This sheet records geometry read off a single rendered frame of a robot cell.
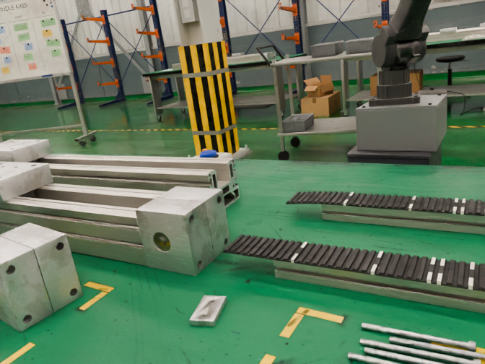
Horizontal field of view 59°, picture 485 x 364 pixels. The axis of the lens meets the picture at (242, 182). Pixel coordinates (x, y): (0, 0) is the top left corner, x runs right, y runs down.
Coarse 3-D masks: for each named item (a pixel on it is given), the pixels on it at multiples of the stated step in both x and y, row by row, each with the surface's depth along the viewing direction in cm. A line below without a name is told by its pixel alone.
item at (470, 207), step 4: (472, 200) 64; (480, 200) 63; (468, 204) 63; (472, 204) 62; (476, 204) 62; (480, 204) 62; (468, 208) 61; (472, 208) 61; (476, 208) 61; (480, 208) 61; (468, 212) 60; (472, 212) 60; (476, 212) 60; (480, 212) 60
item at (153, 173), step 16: (48, 160) 111; (64, 160) 107; (80, 160) 104; (96, 160) 102; (112, 160) 99; (128, 160) 96; (144, 160) 94; (160, 160) 92; (176, 160) 90; (192, 160) 88; (208, 160) 86; (224, 160) 84; (64, 176) 99; (80, 176) 97; (96, 176) 94; (112, 176) 90; (128, 176) 87; (144, 176) 85; (160, 176) 83; (176, 176) 81; (192, 176) 79; (208, 176) 77; (224, 176) 85; (224, 192) 83
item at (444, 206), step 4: (440, 200) 65; (444, 200) 65; (448, 200) 65; (452, 200) 65; (440, 204) 64; (444, 204) 64; (448, 204) 63; (436, 208) 63; (440, 208) 63; (444, 208) 63; (448, 208) 62; (440, 212) 62; (444, 212) 62; (448, 212) 62
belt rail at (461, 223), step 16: (336, 208) 70; (352, 208) 69; (368, 208) 68; (384, 224) 67; (400, 224) 66; (416, 224) 65; (432, 224) 64; (448, 224) 62; (464, 224) 62; (480, 224) 61
